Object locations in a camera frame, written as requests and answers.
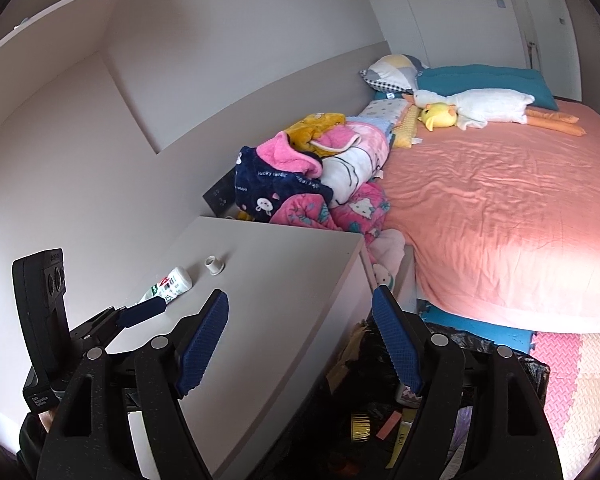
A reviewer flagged white wardrobe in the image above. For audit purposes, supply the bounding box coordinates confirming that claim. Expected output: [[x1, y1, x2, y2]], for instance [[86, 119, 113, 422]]
[[390, 0, 600, 128]]

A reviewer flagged white green toothpaste tube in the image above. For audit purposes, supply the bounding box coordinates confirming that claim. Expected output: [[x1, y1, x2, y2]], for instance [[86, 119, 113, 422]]
[[136, 266, 193, 307]]

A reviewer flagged person's left forearm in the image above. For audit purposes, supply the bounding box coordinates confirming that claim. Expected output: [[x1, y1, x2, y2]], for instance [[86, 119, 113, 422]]
[[17, 412, 48, 480]]

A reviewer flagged trash bin with black bag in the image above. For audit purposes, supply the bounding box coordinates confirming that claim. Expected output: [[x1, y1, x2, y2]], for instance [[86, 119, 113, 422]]
[[325, 320, 551, 480]]

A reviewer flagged patchwork pillow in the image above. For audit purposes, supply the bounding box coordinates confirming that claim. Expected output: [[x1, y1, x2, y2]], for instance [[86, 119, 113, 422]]
[[360, 54, 430, 95]]

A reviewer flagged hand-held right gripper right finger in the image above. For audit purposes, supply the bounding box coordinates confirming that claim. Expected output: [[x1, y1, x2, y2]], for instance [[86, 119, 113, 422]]
[[371, 284, 563, 480]]

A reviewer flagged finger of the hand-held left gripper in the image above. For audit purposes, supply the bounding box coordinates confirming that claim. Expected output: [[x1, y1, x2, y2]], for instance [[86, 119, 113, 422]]
[[69, 297, 167, 356]]

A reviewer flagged bed with pink sheet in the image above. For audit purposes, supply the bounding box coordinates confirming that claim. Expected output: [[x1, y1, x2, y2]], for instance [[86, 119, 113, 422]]
[[380, 100, 600, 333]]

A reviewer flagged pink floral quilt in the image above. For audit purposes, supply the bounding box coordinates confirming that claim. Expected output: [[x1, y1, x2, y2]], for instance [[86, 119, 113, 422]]
[[269, 182, 392, 238]]

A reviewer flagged yellow duck plush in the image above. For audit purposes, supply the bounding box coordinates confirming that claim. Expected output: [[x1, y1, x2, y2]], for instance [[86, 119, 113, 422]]
[[418, 102, 458, 132]]

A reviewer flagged yellow garment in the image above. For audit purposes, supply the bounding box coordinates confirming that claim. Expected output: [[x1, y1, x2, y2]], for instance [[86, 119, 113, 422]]
[[286, 111, 348, 153]]

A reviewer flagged foam puzzle floor mat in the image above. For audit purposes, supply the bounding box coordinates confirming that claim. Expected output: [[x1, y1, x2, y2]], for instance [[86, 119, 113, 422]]
[[417, 299, 600, 480]]

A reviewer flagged pile of colourful clothes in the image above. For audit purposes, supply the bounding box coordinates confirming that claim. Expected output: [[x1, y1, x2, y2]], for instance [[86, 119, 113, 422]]
[[155, 40, 388, 221]]

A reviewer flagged navy hooded garment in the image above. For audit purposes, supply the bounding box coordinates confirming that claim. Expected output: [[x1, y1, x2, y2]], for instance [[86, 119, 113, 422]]
[[234, 131, 333, 224]]

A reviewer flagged black wall socket panel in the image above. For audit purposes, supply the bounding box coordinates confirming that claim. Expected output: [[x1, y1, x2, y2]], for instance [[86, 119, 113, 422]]
[[202, 169, 241, 218]]

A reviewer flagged yellow dotted cushion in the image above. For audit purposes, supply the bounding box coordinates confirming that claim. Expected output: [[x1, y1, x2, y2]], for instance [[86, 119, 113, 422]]
[[391, 105, 423, 150]]

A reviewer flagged pink paper strip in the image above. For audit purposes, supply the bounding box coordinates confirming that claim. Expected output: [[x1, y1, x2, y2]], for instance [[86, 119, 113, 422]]
[[377, 410, 403, 438]]

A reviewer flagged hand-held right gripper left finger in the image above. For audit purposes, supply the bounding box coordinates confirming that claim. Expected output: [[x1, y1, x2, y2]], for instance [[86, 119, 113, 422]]
[[36, 288, 230, 480]]

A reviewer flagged pink white printed blanket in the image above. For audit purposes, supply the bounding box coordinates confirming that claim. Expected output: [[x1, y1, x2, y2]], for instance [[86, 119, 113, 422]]
[[307, 121, 391, 209]]

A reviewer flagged purple plastic wrapper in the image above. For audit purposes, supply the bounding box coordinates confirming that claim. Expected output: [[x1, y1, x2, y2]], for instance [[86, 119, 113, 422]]
[[447, 405, 473, 461]]

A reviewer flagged white goose plush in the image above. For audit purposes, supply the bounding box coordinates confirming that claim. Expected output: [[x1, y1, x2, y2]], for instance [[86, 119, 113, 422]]
[[402, 88, 587, 137]]

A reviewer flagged white plush cloth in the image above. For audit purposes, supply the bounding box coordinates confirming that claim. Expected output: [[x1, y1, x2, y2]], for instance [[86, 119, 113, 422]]
[[367, 229, 406, 291]]

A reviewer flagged beige nightstand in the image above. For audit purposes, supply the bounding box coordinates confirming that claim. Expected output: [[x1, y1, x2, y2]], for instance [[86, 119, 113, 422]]
[[107, 216, 376, 480]]

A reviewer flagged gold foil wrapper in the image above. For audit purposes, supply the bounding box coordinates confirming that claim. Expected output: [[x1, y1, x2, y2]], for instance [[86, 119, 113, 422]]
[[351, 412, 373, 441]]

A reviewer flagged yellow paper strip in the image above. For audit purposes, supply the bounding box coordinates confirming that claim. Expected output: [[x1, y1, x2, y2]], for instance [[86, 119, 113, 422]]
[[387, 420, 413, 468]]

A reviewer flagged teal pillow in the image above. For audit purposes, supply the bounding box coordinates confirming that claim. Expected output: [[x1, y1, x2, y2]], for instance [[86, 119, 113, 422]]
[[375, 64, 560, 111]]

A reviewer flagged white wall shelf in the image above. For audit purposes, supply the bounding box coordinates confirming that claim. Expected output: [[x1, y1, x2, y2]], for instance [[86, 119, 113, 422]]
[[0, 0, 131, 66]]

